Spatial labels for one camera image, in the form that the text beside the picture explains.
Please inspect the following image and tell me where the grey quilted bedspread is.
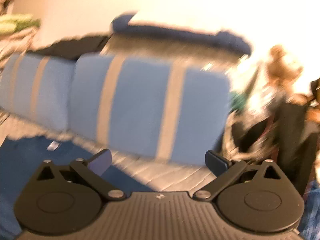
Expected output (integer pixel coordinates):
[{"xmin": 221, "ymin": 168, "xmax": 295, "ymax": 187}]
[{"xmin": 1, "ymin": 111, "xmax": 216, "ymax": 194}]

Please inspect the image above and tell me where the blue striped pillow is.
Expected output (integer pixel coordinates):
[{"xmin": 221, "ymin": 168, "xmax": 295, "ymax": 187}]
[
  {"xmin": 69, "ymin": 55, "xmax": 230, "ymax": 166},
  {"xmin": 1, "ymin": 53, "xmax": 75, "ymax": 132}
]

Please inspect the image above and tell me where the green yellow fabric pile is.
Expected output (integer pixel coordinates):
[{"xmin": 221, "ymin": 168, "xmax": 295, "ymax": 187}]
[{"xmin": 1, "ymin": 14, "xmax": 41, "ymax": 36}]

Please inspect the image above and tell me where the dark blue sweatshirt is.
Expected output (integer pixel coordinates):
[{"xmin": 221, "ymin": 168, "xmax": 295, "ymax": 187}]
[{"xmin": 0, "ymin": 135, "xmax": 155, "ymax": 240}]

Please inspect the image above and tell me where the brown teddy bear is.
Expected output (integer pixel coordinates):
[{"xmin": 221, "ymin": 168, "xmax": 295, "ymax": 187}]
[{"xmin": 266, "ymin": 44, "xmax": 303, "ymax": 85}]

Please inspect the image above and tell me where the dark blue headboard cushion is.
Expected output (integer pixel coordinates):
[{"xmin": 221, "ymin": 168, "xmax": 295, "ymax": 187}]
[{"xmin": 111, "ymin": 14, "xmax": 252, "ymax": 56}]

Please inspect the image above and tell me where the blue striped pillow right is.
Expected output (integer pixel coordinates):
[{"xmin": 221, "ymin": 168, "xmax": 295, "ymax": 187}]
[{"xmin": 69, "ymin": 55, "xmax": 230, "ymax": 166}]

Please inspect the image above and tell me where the blue striped pillow left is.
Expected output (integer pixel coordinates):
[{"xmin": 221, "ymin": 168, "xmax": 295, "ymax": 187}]
[{"xmin": 1, "ymin": 53, "xmax": 75, "ymax": 132}]

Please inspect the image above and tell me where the dark cluttered bag pile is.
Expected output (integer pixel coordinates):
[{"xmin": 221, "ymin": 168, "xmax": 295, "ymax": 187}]
[{"xmin": 219, "ymin": 89, "xmax": 319, "ymax": 195}]

